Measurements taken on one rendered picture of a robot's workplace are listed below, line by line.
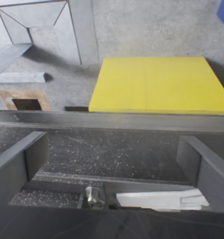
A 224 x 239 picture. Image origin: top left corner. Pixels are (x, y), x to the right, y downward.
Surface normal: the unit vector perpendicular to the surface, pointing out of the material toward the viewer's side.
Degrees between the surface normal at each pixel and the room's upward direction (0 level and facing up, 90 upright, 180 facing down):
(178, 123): 0
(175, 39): 0
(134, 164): 90
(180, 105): 90
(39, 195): 90
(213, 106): 90
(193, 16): 0
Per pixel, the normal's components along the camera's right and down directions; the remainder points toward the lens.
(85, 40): 0.07, 0.69
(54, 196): -0.07, -0.72
